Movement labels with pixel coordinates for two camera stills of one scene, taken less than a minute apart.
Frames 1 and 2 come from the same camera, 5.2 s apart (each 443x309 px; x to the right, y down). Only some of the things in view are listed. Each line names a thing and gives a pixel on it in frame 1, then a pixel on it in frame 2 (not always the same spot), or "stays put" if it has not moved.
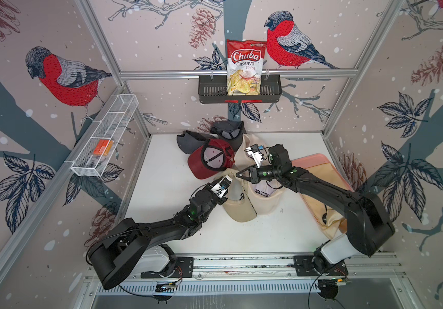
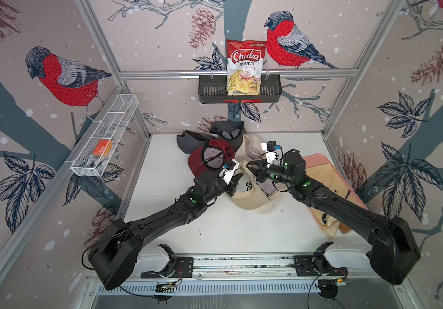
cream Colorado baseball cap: x=265 y=196 stays put
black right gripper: x=253 y=170 stays put
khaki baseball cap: x=237 y=205 -> x=248 y=194
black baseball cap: x=232 y=131 stays put
